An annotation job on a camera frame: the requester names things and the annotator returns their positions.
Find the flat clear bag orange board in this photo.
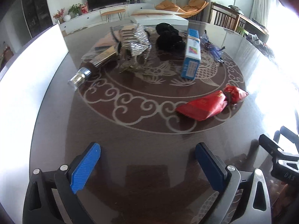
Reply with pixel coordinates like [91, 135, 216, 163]
[95, 27, 141, 52]

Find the clear bag of blue items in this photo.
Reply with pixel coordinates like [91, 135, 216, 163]
[200, 30, 227, 64]

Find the orange lounge chair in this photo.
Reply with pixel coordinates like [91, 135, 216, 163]
[155, 0, 181, 12]
[179, 0, 209, 18]

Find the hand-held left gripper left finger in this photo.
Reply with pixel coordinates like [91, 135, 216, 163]
[22, 142, 101, 224]

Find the red snack packet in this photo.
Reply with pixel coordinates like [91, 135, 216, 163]
[175, 84, 249, 122]

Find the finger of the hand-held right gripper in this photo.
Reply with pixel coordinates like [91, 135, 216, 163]
[273, 126, 299, 155]
[259, 134, 290, 160]

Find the white vase with red flowers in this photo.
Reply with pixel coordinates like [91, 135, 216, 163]
[53, 9, 71, 22]

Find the white board panel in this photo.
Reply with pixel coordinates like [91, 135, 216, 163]
[0, 23, 69, 206]

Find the shiny silver foil pouch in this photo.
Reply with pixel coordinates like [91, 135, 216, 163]
[118, 24, 152, 66]

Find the white flat cardboard box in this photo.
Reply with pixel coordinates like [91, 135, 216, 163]
[130, 9, 189, 27]

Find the person's right hand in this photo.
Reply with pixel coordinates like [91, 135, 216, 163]
[271, 180, 299, 217]

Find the wooden stool with hairpin legs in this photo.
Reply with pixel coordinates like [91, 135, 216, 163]
[100, 8, 127, 23]

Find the wooden side table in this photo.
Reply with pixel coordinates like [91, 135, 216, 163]
[234, 13, 269, 42]

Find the dark display cabinet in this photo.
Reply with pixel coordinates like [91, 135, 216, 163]
[20, 0, 53, 38]

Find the blue cardboard box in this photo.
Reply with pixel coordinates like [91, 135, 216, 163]
[180, 28, 202, 81]

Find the white window curtain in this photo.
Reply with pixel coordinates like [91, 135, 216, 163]
[251, 0, 281, 28]

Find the dark wooden chair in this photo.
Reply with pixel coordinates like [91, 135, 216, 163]
[211, 2, 241, 31]

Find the leafy green potted plant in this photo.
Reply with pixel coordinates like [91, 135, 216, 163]
[68, 4, 83, 18]

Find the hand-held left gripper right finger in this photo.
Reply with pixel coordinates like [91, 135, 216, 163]
[195, 142, 272, 224]

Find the black mesh cloth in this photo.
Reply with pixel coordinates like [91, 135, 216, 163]
[155, 23, 186, 52]

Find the white television cabinet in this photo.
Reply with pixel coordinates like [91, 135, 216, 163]
[58, 3, 156, 34]

